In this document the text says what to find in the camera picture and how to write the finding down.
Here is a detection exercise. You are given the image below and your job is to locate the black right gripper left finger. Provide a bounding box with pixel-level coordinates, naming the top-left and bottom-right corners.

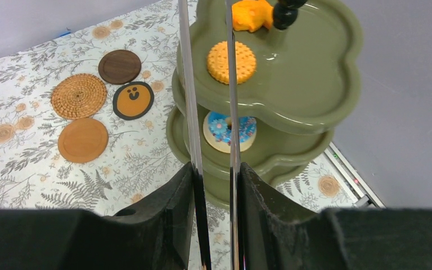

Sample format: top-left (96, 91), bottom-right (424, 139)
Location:
top-left (0, 163), bottom-right (194, 269)

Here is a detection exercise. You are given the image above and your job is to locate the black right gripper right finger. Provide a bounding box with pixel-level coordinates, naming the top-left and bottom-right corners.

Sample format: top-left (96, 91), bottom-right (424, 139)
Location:
top-left (240, 163), bottom-right (432, 269)

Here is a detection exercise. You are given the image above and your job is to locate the blue donut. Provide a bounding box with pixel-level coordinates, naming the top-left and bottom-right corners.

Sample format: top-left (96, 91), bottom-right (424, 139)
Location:
top-left (202, 111), bottom-right (257, 154)

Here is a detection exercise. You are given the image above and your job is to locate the round brown cookie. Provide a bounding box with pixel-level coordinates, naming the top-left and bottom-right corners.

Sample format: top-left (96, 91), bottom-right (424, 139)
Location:
top-left (206, 41), bottom-right (257, 84)

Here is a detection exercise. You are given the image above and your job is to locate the plain orange coaster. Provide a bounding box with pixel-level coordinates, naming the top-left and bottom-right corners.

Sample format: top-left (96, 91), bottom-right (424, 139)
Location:
top-left (58, 118), bottom-right (109, 164)

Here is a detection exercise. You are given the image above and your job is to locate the black orange face coaster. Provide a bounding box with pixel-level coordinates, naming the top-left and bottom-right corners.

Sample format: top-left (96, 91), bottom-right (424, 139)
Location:
top-left (112, 82), bottom-right (154, 120)

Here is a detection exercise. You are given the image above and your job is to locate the green three-tier stand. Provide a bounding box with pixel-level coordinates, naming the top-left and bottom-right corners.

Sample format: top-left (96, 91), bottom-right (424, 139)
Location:
top-left (166, 1), bottom-right (363, 208)

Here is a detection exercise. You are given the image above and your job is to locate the woven tan coaster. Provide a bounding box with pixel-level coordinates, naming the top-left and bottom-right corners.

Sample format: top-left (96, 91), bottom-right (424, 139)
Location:
top-left (51, 73), bottom-right (107, 120)

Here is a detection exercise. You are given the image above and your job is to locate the dark brown coaster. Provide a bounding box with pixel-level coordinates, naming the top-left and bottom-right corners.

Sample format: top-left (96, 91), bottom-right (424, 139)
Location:
top-left (98, 49), bottom-right (142, 85)

